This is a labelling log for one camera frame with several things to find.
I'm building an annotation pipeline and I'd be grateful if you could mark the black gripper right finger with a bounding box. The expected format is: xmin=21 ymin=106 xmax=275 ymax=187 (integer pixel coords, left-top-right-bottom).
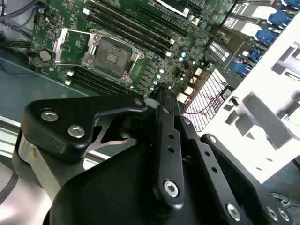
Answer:
xmin=164 ymin=85 xmax=293 ymax=225

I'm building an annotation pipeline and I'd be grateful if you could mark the metal socket cover frame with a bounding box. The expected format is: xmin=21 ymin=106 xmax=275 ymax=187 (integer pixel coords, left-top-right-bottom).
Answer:
xmin=53 ymin=28 xmax=94 ymax=68

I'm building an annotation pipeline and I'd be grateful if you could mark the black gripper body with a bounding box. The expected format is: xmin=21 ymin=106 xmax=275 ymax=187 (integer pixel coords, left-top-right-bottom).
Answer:
xmin=50 ymin=142 xmax=227 ymax=225

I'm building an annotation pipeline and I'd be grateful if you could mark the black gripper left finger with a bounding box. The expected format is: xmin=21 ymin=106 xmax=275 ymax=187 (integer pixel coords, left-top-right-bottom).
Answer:
xmin=20 ymin=83 xmax=186 ymax=210

